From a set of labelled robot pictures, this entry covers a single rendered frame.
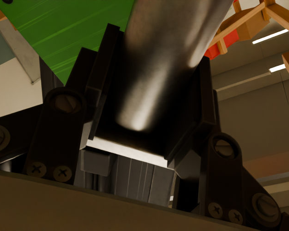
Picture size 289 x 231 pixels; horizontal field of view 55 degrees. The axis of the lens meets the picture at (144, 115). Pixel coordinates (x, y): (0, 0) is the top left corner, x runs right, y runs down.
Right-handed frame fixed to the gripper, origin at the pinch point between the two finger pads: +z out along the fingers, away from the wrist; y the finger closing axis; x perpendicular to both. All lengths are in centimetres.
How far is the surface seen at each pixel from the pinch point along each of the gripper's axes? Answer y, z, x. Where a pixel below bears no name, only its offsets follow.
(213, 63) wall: 326, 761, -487
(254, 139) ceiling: 315, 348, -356
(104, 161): 0.7, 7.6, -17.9
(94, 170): 0.0, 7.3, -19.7
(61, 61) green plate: -6.0, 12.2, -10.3
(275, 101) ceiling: 386, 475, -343
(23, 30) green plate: -9.5, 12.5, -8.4
